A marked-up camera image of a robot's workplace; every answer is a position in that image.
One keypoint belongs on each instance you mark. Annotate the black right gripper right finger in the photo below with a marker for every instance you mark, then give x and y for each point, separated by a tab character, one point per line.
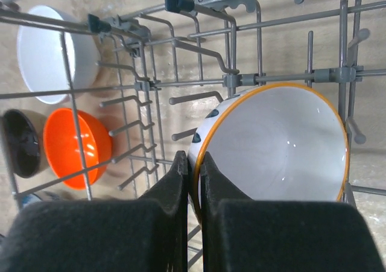
241	234

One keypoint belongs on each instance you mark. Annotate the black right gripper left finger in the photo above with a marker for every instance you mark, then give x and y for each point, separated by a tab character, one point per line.
146	234

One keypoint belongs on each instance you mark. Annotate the white orange rimmed striped bowl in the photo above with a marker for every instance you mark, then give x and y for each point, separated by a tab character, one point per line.
281	141

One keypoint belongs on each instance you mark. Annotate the blue patterned bowl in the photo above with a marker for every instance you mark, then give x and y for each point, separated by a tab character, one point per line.
40	196

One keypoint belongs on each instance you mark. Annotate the black glossy bowl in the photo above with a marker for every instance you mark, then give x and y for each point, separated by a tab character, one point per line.
24	135

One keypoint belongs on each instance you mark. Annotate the grey wire dish rack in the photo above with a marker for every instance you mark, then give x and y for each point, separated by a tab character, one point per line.
284	52

